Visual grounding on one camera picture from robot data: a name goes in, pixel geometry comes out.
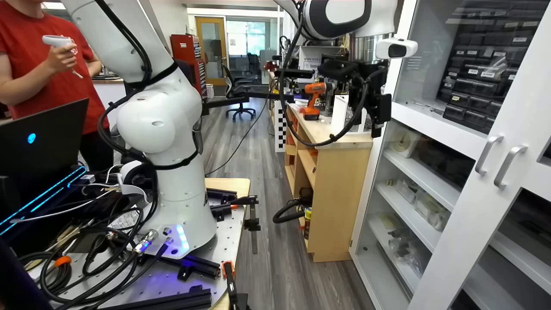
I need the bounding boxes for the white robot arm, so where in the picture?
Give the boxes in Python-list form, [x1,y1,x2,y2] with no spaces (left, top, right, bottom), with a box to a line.
[62,0,217,260]

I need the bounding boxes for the white handheld controller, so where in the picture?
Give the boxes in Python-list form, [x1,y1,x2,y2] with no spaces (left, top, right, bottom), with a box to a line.
[41,34,76,50]

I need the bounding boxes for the wooden workbench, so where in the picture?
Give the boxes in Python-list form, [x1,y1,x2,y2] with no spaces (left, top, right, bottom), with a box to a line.
[284,106,374,261]

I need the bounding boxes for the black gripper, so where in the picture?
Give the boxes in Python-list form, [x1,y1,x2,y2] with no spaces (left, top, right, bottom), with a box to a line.
[320,56,391,137]

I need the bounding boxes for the black cable bundle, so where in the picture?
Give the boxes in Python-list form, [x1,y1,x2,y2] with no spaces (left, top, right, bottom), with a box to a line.
[16,182,162,308]

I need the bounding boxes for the black parts organizer bins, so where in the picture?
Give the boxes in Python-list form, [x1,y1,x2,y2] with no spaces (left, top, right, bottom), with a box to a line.
[436,0,549,134]

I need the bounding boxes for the perforated robot table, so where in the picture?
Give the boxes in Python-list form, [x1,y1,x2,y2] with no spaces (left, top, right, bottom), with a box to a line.
[38,177,252,310]

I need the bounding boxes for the orange power drill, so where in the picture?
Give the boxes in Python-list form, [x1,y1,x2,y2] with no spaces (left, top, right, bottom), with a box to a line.
[301,82,327,120]

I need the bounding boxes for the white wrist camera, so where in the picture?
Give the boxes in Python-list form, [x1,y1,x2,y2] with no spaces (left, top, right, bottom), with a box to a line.
[376,37,419,60]

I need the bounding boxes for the black table clamp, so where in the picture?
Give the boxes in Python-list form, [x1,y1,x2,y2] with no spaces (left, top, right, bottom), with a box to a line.
[207,187,260,232]

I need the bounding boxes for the white cabinet with shelves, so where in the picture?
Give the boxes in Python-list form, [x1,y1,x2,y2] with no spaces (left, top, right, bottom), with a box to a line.
[351,0,551,310]

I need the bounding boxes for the black office chair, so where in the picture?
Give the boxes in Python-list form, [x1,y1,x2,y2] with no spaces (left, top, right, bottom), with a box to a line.
[224,65,257,118]

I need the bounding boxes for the person in red shirt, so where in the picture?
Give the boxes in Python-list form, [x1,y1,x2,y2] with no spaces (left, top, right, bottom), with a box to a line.
[0,0,114,172]

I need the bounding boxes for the red cabinet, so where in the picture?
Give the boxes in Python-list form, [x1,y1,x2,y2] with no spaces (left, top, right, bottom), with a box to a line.
[171,34,203,91]

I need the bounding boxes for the black laptop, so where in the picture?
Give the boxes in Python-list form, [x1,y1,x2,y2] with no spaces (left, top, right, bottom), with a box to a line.
[0,98,91,191]

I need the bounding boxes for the white cabinet door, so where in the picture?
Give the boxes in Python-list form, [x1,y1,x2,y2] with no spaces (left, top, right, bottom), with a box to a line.
[408,43,551,310]
[522,112,551,199]

